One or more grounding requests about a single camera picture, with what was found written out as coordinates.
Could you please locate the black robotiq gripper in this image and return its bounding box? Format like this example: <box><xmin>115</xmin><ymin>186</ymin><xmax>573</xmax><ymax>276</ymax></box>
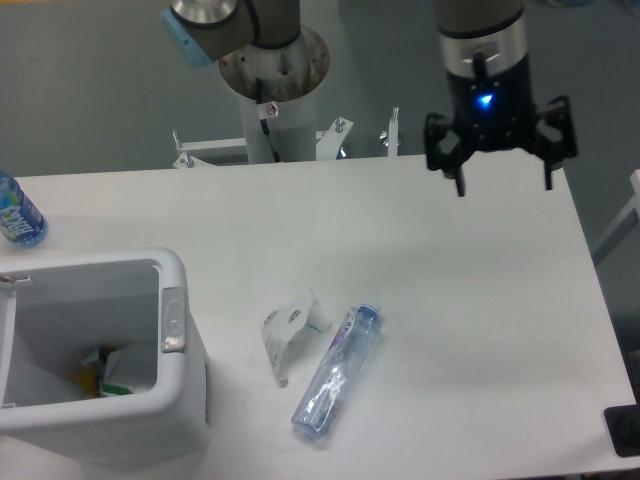
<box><xmin>423</xmin><ymin>54</ymin><xmax>580</xmax><ymax>198</ymax></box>

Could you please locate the clear plastic bottle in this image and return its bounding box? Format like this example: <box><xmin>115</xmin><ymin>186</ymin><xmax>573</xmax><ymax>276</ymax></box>
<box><xmin>291</xmin><ymin>301</ymin><xmax>381</xmax><ymax>440</ymax></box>

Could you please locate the white paper wrapper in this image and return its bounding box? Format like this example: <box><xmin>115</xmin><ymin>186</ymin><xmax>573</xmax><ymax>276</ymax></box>
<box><xmin>261</xmin><ymin>288</ymin><xmax>332</xmax><ymax>387</ymax></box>

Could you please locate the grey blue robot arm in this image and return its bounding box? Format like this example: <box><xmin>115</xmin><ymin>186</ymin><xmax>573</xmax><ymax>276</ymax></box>
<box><xmin>161</xmin><ymin>1</ymin><xmax>578</xmax><ymax>192</ymax></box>

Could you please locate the trash inside the can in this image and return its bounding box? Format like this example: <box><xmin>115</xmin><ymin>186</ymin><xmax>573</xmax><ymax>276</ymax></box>
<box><xmin>74</xmin><ymin>342</ymin><xmax>157</xmax><ymax>398</ymax></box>

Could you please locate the white trash can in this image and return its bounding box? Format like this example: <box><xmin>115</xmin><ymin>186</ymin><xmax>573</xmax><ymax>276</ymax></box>
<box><xmin>1</xmin><ymin>248</ymin><xmax>210</xmax><ymax>463</ymax></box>

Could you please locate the black clamp at table edge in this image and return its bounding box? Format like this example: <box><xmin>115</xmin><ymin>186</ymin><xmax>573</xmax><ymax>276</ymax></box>
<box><xmin>604</xmin><ymin>404</ymin><xmax>639</xmax><ymax>458</ymax></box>

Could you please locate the blue labelled water bottle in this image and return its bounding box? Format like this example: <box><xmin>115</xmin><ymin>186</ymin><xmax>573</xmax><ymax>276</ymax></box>
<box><xmin>1</xmin><ymin>171</ymin><xmax>48</xmax><ymax>248</ymax></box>

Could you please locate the white frame at right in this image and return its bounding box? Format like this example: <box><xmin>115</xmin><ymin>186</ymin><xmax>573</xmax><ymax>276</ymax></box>
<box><xmin>591</xmin><ymin>170</ymin><xmax>639</xmax><ymax>266</ymax></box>

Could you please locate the white pedestal base frame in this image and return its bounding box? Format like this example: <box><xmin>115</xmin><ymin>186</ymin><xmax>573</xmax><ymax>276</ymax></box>
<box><xmin>171</xmin><ymin>106</ymin><xmax>404</xmax><ymax>169</ymax></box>

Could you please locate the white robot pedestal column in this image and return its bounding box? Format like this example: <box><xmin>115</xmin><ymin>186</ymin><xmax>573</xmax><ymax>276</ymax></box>
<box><xmin>218</xmin><ymin>27</ymin><xmax>331</xmax><ymax>164</ymax></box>

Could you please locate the black cable on pedestal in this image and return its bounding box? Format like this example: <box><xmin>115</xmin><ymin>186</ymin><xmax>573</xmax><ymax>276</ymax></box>
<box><xmin>254</xmin><ymin>77</ymin><xmax>282</xmax><ymax>164</ymax></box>

